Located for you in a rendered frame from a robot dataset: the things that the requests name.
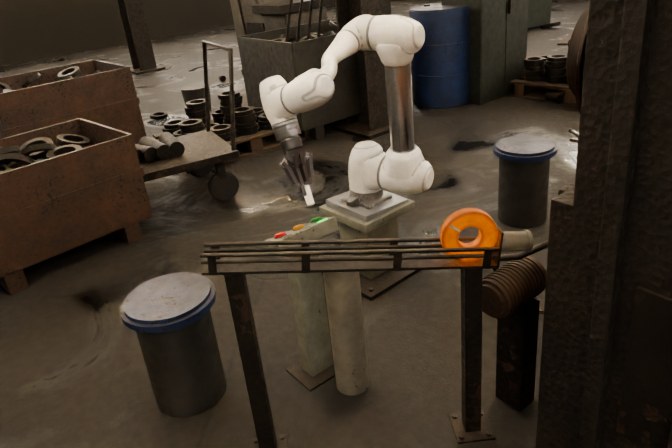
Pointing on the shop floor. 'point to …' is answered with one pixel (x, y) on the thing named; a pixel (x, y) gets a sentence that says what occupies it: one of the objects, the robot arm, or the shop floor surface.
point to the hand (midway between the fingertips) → (307, 195)
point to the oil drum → (441, 57)
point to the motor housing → (515, 326)
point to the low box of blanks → (66, 193)
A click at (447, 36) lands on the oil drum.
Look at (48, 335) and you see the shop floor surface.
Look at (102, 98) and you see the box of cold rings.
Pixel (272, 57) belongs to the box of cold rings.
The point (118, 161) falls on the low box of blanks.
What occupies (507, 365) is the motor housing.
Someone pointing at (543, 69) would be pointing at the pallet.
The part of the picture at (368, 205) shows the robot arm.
